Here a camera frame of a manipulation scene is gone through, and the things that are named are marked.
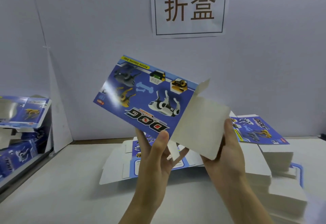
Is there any stack of boxes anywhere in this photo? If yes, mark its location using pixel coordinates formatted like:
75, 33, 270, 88
229, 112, 309, 223
99, 137, 205, 186

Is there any white paper wall sign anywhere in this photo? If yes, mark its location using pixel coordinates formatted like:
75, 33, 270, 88
150, 0, 231, 39

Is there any person's left forearm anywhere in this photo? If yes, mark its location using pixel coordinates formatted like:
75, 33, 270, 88
119, 201, 165, 224

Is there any person's left hand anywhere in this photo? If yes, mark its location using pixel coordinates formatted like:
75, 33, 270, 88
131, 128, 190, 210

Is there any person's right forearm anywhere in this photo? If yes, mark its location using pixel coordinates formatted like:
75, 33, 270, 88
220, 181, 276, 224

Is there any person's right hand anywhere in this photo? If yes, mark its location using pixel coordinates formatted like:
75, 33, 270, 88
201, 118, 247, 192

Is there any blue dog-print cardboard box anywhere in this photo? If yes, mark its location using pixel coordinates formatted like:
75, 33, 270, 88
93, 55, 231, 162

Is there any pile of blue boxes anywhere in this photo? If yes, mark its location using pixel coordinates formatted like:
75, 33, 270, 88
0, 95, 53, 182

